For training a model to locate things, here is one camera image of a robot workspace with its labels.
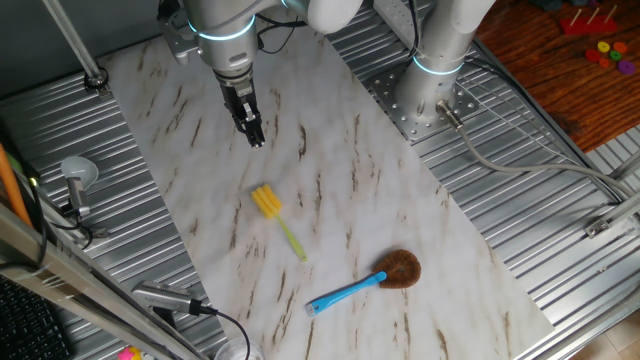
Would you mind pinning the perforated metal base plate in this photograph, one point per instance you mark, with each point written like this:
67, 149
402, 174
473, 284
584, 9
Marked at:
395, 105

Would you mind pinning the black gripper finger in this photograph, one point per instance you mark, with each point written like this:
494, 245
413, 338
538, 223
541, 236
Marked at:
242, 131
254, 125

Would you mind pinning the pink yellow toy figure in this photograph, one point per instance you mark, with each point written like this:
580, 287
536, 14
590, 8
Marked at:
129, 354

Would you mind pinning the clear glass cup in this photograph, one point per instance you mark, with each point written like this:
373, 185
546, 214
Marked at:
237, 351

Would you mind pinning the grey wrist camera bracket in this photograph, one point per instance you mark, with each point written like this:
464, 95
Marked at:
175, 37

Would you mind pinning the aluminium rail with bracket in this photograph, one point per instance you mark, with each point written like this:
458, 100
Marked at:
597, 227

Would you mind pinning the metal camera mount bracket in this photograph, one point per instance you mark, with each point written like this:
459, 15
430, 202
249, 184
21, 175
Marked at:
92, 231

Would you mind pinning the grey ladle shaped stand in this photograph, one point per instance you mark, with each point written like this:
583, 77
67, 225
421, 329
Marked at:
80, 172

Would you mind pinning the white marble pattern mat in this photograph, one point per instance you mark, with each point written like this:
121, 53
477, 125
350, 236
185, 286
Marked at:
350, 150

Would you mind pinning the orange stick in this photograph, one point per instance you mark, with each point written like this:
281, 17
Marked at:
10, 185

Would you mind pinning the red peg board toy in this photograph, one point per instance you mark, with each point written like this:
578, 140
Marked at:
587, 26

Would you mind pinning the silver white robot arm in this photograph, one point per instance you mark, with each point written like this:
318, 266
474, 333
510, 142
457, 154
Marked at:
225, 30

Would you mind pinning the aluminium frame pole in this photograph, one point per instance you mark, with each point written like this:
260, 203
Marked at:
75, 42

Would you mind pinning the aluminium frame beam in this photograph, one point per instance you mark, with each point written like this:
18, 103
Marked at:
50, 260

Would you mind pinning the black keyboard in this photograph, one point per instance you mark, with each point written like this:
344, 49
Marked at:
30, 325

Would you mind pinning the silver depth camera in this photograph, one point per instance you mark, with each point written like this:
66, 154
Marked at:
160, 297

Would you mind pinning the aluminium frame rail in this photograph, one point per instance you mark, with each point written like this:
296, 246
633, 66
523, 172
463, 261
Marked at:
627, 167

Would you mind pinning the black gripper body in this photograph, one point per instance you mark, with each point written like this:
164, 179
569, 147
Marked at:
232, 92

